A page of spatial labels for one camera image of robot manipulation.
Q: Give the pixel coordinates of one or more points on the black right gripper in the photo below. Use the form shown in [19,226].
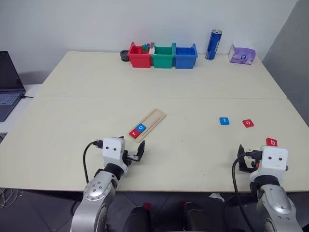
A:
[252,165]

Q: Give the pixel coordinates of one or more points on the dark grey laptop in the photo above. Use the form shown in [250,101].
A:
[8,77]

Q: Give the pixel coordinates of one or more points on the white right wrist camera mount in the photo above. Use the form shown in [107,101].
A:
[275,158]

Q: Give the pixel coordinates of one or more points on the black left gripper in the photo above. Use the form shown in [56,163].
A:
[132,158]

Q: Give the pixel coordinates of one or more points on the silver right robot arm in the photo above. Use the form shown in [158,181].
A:
[275,200]

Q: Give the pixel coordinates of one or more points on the black tape roll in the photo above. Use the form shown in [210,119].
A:
[123,56]

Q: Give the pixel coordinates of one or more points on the red plastic bin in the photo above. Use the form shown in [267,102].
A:
[140,60]

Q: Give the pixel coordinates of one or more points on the green plastic bin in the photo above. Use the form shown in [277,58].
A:
[163,60]

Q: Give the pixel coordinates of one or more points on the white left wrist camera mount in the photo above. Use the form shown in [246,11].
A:
[112,151]

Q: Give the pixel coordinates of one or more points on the white crumpled paper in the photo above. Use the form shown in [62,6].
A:
[217,196]

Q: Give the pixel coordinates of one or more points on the red letter tile b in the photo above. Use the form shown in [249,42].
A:
[272,142]

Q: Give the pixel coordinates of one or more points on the wooden letter tray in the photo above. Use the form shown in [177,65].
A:
[152,120]

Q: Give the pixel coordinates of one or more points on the blue drink can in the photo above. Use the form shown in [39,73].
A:
[212,46]

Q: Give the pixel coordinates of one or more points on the red letter tile r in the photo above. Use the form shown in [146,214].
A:
[134,133]

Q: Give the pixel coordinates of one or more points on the blue letter tile o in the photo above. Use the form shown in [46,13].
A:
[141,127]

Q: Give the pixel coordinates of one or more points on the green toy brick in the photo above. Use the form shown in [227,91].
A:
[144,49]

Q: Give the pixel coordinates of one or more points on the red letter tile o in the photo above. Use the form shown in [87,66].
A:
[248,123]

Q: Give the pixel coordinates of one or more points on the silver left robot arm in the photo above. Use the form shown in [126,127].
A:
[96,191]

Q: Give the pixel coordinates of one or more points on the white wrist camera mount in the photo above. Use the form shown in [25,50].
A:
[275,158]
[112,151]

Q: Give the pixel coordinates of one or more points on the blue plastic bin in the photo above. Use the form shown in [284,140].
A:
[184,60]

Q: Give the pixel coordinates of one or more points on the purple tissue pack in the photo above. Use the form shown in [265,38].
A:
[242,56]

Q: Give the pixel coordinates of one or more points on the dark rounded shape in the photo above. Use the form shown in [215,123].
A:
[137,220]

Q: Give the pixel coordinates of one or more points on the white toy brick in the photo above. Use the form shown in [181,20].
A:
[151,50]

